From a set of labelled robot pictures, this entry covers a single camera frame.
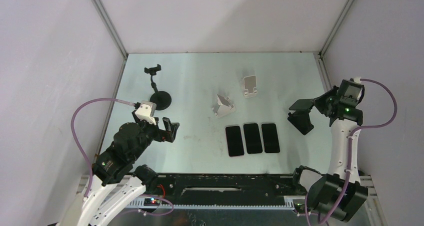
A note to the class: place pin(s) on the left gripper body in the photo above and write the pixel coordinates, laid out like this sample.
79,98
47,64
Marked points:
151,132

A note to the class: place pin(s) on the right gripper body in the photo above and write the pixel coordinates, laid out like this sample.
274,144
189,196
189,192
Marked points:
323,102

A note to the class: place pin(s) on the black phone stand round base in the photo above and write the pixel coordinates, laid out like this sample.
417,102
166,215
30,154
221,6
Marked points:
162,99

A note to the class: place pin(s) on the black smartphone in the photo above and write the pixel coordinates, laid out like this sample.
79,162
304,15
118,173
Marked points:
234,141
252,138

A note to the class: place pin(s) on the small phone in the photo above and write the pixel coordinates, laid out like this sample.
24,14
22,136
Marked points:
270,138

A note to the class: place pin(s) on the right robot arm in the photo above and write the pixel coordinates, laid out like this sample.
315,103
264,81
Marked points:
337,193

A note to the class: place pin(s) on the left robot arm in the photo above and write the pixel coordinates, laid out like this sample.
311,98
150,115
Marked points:
115,182

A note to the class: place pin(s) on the black angled phone stand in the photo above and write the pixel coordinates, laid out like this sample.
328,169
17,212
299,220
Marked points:
299,115

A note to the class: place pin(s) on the white angled phone stand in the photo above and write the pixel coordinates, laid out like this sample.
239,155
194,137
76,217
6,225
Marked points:
223,106

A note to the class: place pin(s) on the white phone stand behind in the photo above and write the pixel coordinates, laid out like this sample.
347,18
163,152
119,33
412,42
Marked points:
250,86

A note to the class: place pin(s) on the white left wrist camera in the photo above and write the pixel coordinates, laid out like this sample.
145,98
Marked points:
144,111

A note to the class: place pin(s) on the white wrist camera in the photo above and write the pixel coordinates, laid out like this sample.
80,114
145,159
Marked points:
144,111
357,80

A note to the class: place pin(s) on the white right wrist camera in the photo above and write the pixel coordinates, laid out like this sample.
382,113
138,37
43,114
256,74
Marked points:
357,80

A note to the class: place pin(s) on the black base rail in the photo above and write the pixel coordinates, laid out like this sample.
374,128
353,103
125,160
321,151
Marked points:
225,190

